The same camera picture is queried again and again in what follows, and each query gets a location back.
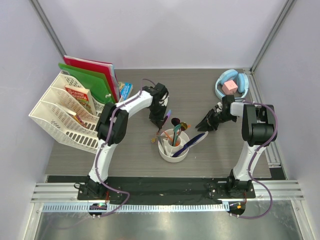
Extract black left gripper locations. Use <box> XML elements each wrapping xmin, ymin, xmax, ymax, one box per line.
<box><xmin>148</xmin><ymin>103</ymin><xmax>167</xmax><ymax>129</ymax></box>

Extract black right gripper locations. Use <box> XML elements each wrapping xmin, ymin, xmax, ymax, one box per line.
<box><xmin>196</xmin><ymin>108</ymin><xmax>237</xmax><ymax>132</ymax></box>

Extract blue metallic knife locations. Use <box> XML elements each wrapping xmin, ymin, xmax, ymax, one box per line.
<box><xmin>172</xmin><ymin>132</ymin><xmax>208</xmax><ymax>158</ymax></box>

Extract gold spoon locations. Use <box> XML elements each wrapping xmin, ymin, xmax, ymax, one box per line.
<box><xmin>179</xmin><ymin>122</ymin><xmax>188</xmax><ymax>131</ymax></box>

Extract teal spoon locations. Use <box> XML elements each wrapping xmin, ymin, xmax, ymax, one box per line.
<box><xmin>173</xmin><ymin>124</ymin><xmax>180</xmax><ymax>143</ymax></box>

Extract purple metallic spoon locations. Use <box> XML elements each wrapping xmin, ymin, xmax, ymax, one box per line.
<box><xmin>171</xmin><ymin>117</ymin><xmax>181</xmax><ymax>147</ymax></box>

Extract white round divided container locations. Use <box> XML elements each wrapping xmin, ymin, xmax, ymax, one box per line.
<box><xmin>157</xmin><ymin>129</ymin><xmax>190</xmax><ymax>163</ymax></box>

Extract orange chopstick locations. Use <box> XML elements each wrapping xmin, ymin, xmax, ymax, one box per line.
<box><xmin>163</xmin><ymin>131</ymin><xmax>179</xmax><ymax>147</ymax></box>

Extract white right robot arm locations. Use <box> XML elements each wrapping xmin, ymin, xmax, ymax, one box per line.
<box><xmin>195</xmin><ymin>95</ymin><xmax>278</xmax><ymax>198</ymax></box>

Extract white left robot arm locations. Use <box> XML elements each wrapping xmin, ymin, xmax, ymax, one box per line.
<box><xmin>85</xmin><ymin>83</ymin><xmax>169</xmax><ymax>200</ymax></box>

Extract blue card box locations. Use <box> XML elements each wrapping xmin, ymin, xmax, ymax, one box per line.
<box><xmin>118</xmin><ymin>82</ymin><xmax>133</xmax><ymax>101</ymax></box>

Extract pink cube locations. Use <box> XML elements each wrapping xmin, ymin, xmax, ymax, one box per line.
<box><xmin>222</xmin><ymin>79</ymin><xmax>238</xmax><ymax>95</ymax></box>

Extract light blue headphones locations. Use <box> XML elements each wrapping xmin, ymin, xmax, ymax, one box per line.
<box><xmin>214</xmin><ymin>69</ymin><xmax>249</xmax><ymax>101</ymax></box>

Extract red folder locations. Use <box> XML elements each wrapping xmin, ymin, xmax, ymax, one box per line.
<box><xmin>63</xmin><ymin>55</ymin><xmax>121</xmax><ymax>101</ymax></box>

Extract green folder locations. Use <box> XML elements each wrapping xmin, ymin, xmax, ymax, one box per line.
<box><xmin>58</xmin><ymin>63</ymin><xmax>116</xmax><ymax>104</ymax></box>

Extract white plastic file organizer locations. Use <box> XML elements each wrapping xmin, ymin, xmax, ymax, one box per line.
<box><xmin>29</xmin><ymin>71</ymin><xmax>104</xmax><ymax>154</ymax></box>

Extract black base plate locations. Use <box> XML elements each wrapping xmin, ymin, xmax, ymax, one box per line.
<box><xmin>74</xmin><ymin>177</ymin><xmax>256</xmax><ymax>206</ymax></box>

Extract white slotted cable duct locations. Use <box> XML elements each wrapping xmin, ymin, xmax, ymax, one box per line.
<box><xmin>42</xmin><ymin>202</ymin><xmax>230</xmax><ymax>213</ymax></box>

